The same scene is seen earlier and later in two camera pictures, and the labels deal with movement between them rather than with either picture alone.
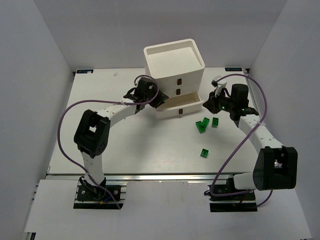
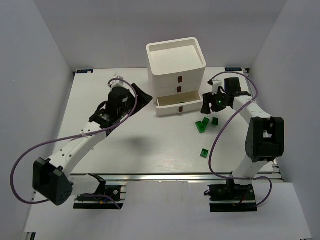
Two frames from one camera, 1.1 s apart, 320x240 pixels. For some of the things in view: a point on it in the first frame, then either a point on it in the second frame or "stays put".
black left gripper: (158, 99) → (135, 99)
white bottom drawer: (189, 104) stays put
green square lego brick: (204, 152) stays put
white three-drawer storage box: (178, 67) stays put
